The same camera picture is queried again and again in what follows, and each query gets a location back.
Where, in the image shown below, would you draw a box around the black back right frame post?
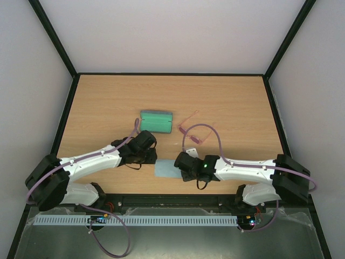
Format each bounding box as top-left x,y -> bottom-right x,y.
265,0 -> 316,79

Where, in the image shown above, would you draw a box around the black right frame rail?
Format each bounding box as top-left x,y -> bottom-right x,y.
263,76 -> 331,258

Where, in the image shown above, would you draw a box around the black back left frame post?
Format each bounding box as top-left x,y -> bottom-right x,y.
29,0 -> 78,78

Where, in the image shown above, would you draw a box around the black front frame rail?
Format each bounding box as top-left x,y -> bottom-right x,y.
26,192 -> 313,216

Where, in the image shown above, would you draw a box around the grey metal front tray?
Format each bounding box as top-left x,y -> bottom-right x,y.
14,208 -> 323,258

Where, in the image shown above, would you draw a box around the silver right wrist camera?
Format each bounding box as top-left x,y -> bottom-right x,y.
185,148 -> 198,158

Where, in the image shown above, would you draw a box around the pink sunglasses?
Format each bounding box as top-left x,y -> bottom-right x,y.
177,111 -> 212,145

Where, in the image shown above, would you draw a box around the light blue cleaning cloth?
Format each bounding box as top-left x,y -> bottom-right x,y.
154,159 -> 182,179

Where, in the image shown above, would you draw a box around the black frame post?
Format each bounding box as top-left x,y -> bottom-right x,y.
29,0 -> 78,78
265,0 -> 316,79

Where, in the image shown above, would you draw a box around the white slotted cable duct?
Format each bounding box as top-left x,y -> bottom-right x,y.
32,215 -> 238,227

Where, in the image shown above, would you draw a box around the black frame rail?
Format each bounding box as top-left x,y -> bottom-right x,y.
26,192 -> 313,216
263,76 -> 331,258
78,72 -> 264,77
50,73 -> 81,155

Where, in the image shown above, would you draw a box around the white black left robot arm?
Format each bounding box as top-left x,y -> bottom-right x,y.
25,131 -> 157,212

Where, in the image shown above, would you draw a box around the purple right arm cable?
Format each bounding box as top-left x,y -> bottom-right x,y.
182,124 -> 316,234

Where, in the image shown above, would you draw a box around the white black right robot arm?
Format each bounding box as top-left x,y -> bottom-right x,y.
174,152 -> 311,212

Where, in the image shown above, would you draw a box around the black left frame rail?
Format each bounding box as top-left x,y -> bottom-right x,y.
50,73 -> 81,155

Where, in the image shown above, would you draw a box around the black back frame rail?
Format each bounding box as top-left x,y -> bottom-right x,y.
78,72 -> 264,77

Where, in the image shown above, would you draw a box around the grey-green glasses case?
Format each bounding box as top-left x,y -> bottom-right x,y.
140,110 -> 173,134

